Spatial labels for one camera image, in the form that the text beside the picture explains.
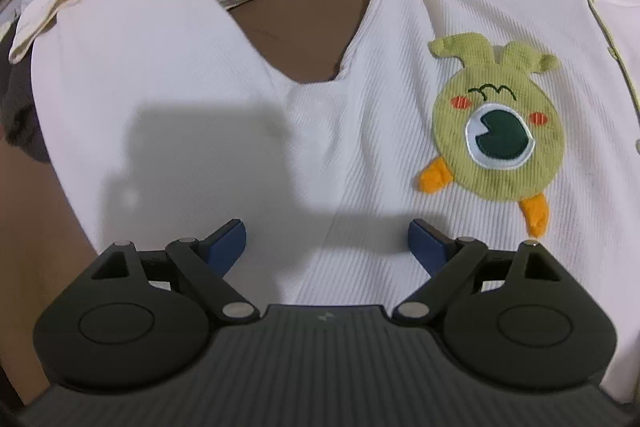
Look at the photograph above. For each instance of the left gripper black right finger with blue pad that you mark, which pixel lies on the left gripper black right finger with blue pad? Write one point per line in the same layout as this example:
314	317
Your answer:
516	319

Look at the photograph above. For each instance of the white baby garment green trim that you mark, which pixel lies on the white baby garment green trim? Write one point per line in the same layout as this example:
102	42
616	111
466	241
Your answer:
498	119

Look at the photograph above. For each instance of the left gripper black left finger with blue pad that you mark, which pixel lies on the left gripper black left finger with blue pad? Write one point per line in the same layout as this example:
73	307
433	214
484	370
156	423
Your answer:
133	319

